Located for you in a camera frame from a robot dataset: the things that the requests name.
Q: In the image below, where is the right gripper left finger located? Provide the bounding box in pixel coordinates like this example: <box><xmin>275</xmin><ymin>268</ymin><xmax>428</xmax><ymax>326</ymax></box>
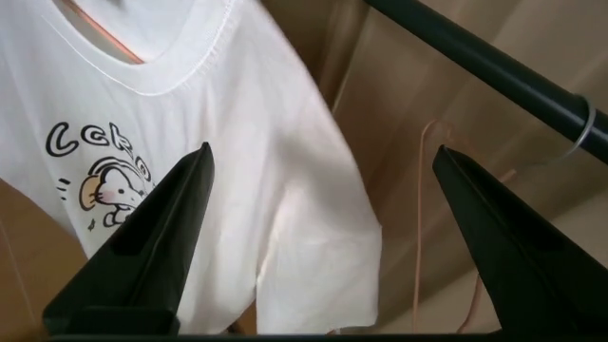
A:
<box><xmin>42</xmin><ymin>141</ymin><xmax>216</xmax><ymax>336</ymax></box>

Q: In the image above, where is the black clothes rack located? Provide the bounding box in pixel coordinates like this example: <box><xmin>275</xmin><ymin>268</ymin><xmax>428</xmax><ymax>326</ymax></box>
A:
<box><xmin>363</xmin><ymin>0</ymin><xmax>608</xmax><ymax>165</ymax></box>

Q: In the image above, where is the pink clothes hanger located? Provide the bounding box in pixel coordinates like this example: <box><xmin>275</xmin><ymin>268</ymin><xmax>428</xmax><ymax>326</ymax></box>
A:
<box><xmin>60</xmin><ymin>0</ymin><xmax>146</xmax><ymax>67</ymax></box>
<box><xmin>410</xmin><ymin>97</ymin><xmax>598</xmax><ymax>335</ymax></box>

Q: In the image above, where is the beige curtain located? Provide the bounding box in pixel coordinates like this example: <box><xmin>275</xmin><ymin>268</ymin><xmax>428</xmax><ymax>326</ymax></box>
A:
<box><xmin>0</xmin><ymin>0</ymin><xmax>608</xmax><ymax>335</ymax></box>

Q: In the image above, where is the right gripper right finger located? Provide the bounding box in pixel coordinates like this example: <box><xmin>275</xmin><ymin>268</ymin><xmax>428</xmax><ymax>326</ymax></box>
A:
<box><xmin>431</xmin><ymin>144</ymin><xmax>608</xmax><ymax>335</ymax></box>

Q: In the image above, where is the white printed t-shirt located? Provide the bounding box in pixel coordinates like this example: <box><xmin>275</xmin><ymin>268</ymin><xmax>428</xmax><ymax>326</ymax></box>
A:
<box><xmin>0</xmin><ymin>0</ymin><xmax>384</xmax><ymax>336</ymax></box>

